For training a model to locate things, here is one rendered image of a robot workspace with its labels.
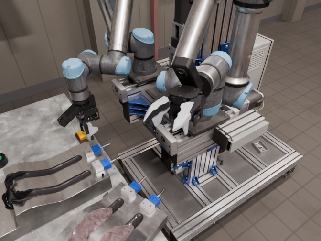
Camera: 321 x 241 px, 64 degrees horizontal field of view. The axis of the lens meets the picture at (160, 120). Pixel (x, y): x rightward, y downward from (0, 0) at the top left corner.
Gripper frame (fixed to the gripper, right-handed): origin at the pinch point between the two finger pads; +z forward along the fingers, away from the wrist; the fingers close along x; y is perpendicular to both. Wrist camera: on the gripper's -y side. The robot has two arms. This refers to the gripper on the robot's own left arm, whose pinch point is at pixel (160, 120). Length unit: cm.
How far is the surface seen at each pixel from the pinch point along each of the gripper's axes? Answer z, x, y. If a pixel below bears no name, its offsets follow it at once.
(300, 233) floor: -91, -42, 153
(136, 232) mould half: 1, 18, 57
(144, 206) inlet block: -9, 20, 55
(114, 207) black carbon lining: -4, 32, 57
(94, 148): -21, 57, 48
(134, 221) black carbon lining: -3, 22, 58
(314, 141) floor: -197, -39, 153
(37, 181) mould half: 6, 63, 46
